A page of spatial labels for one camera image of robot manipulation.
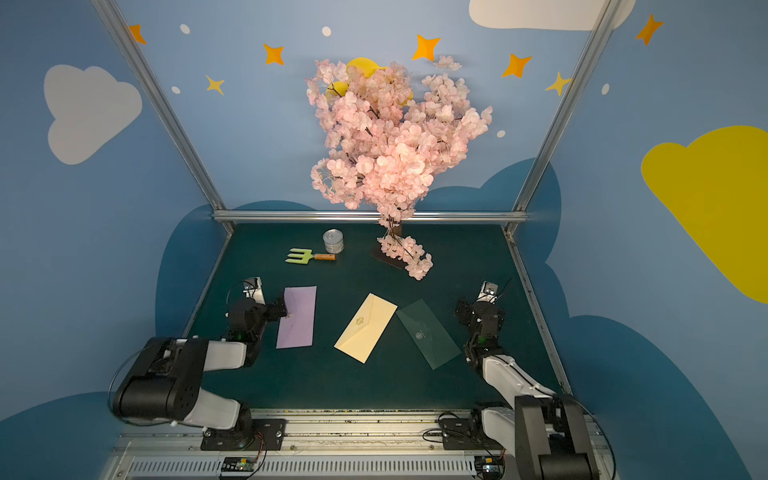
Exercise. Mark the cream yellow envelope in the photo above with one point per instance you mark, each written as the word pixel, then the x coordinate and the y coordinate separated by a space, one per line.
pixel 366 327

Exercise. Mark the dark green envelope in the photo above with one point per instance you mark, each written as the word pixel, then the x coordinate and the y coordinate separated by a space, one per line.
pixel 428 334

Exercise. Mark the purple envelope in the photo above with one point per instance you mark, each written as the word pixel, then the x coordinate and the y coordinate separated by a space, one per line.
pixel 296 328

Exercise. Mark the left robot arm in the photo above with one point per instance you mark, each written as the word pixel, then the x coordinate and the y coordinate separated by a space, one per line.
pixel 164 383

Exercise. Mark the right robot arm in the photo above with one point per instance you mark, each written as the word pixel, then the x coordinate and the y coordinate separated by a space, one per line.
pixel 546 433

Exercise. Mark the silver tin can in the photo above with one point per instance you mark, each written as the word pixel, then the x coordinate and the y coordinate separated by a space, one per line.
pixel 333 241

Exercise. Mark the green toy garden fork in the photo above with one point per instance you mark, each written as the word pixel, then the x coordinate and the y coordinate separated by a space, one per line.
pixel 302 256

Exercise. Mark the pink cherry blossom tree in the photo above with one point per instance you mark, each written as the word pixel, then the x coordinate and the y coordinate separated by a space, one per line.
pixel 385 147

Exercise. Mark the back horizontal aluminium bar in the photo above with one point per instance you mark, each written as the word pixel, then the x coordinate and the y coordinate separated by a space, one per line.
pixel 248 216

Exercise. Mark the right controller board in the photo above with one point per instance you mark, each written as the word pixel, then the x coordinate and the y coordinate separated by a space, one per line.
pixel 489 467

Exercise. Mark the controller board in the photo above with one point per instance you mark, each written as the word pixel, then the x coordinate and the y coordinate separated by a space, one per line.
pixel 238 467
pixel 489 467

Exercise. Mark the left controller board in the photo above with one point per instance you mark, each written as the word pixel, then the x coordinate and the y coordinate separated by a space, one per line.
pixel 238 467

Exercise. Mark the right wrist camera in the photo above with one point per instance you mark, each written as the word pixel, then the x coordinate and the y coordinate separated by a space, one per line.
pixel 489 292

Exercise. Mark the right aluminium frame post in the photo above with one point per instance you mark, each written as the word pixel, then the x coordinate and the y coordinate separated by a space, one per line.
pixel 585 66

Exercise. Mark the aluminium frame post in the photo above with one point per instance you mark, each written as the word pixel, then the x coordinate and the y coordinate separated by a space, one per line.
pixel 585 66
pixel 119 30

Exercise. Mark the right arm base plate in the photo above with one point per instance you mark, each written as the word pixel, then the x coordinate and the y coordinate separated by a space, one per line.
pixel 461 434

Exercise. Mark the aluminium mounting rail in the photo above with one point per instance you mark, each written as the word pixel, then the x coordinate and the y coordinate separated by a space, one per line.
pixel 318 444

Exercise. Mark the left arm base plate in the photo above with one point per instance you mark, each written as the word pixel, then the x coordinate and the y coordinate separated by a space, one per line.
pixel 260 434

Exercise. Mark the left aluminium frame post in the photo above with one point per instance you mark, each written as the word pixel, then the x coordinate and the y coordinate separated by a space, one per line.
pixel 119 30

